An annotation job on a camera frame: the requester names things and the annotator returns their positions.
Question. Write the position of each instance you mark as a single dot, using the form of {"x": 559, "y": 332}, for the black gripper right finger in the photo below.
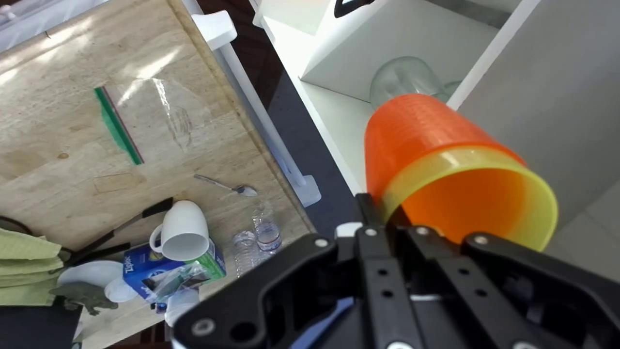
{"x": 516, "y": 291}

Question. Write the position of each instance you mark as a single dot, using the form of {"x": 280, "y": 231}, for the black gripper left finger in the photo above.
{"x": 291, "y": 291}

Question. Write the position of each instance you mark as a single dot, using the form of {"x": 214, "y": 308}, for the orange and yellow plastic cup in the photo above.
{"x": 427, "y": 142}

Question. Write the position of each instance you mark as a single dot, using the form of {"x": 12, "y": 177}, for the white cabinet with shelves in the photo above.
{"x": 414, "y": 31}

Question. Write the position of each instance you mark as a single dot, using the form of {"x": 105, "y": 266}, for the clear plastic water bottle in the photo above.
{"x": 266, "y": 233}

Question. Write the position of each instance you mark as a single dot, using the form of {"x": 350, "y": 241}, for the metal spoon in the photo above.
{"x": 241, "y": 188}

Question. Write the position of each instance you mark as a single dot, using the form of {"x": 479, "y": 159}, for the white ceramic mug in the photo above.
{"x": 185, "y": 229}

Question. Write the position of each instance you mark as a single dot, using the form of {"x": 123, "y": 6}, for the blue white packet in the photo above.
{"x": 142, "y": 268}

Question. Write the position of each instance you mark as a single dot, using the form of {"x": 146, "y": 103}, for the white plate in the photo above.
{"x": 90, "y": 272}

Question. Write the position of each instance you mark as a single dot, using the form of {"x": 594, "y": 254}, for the grey green toy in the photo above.
{"x": 84, "y": 299}

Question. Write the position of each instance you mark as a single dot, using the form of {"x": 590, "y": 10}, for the green plastic strip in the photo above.
{"x": 119, "y": 126}

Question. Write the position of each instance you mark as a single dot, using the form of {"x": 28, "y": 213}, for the clear wine glass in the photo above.
{"x": 400, "y": 78}

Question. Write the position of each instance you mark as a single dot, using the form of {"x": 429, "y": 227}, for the green folded cloth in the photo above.
{"x": 26, "y": 268}

